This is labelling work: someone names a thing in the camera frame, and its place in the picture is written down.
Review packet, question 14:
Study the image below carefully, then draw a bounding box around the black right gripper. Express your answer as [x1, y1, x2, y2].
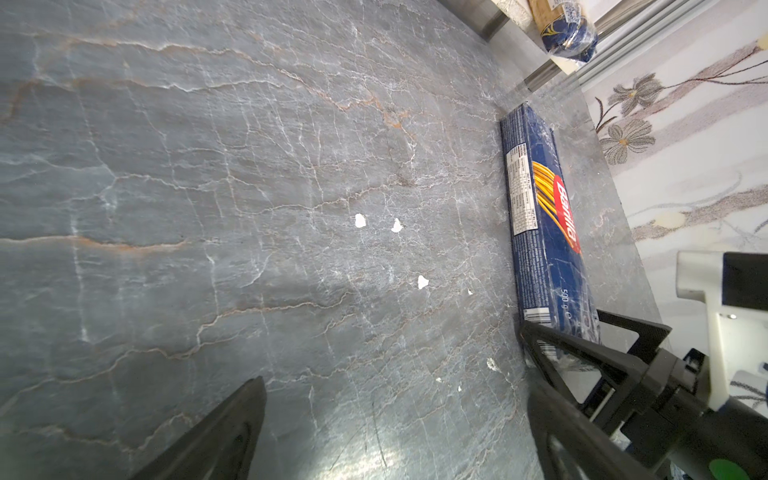
[519, 309, 715, 469]

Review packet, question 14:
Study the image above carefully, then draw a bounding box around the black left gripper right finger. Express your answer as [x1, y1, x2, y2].
[527, 378, 655, 479]

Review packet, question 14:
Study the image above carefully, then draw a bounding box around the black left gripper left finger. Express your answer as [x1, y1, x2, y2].
[134, 376, 267, 479]

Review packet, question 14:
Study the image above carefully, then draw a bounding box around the blue Barilla spaghetti pack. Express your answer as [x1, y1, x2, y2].
[500, 103, 601, 344]

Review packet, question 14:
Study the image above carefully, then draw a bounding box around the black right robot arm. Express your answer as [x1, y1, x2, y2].
[519, 311, 767, 479]

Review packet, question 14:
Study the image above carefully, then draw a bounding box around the white two-tier metal shelf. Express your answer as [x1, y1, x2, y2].
[437, 0, 637, 91]

